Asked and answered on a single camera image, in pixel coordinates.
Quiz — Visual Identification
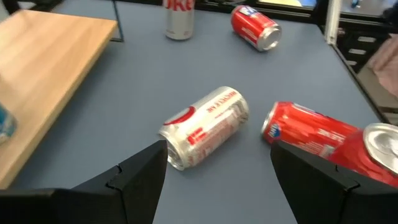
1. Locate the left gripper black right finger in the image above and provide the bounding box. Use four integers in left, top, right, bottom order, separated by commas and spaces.
270, 139, 360, 224

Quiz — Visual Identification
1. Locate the person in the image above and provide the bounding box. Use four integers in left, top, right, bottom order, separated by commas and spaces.
368, 32, 398, 99

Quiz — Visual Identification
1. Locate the silver Diet Coke can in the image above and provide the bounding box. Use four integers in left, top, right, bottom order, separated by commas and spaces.
162, 0, 196, 41
157, 86, 250, 171

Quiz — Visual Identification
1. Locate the white plastic strip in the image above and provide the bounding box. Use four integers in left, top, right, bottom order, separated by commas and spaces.
324, 0, 343, 45

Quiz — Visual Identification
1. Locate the red Fanta strawberry can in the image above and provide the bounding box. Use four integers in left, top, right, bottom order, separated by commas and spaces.
328, 123, 398, 189
260, 101, 363, 161
230, 4, 283, 52

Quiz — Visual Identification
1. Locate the wooden shelf with wire frame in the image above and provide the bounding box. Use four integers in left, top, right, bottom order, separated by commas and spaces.
0, 0, 125, 190

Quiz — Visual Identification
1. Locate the blue silver Red Bull can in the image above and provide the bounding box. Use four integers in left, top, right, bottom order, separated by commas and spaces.
0, 102, 19, 146

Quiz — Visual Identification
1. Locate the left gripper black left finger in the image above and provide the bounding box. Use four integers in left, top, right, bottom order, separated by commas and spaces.
73, 139, 169, 224

